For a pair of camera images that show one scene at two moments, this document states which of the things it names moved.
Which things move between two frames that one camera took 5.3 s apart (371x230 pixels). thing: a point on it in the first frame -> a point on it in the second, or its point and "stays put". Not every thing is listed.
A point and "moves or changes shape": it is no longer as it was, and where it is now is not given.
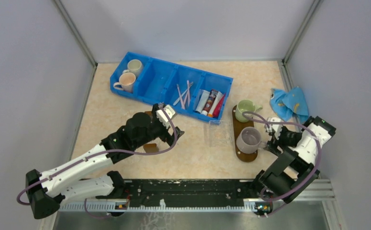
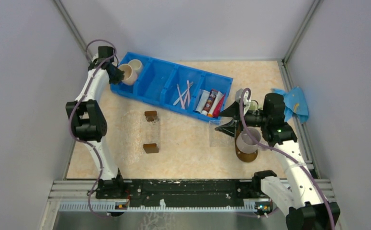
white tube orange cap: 216,104 stays put
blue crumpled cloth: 290,104 stays put
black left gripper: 166,136 -> 119,76
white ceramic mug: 126,82 moves or changes shape
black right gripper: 272,145 -> 231,111
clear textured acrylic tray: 220,133 stays put
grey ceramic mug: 248,140 stays put
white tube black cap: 203,98 stays put
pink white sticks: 177,101 stays put
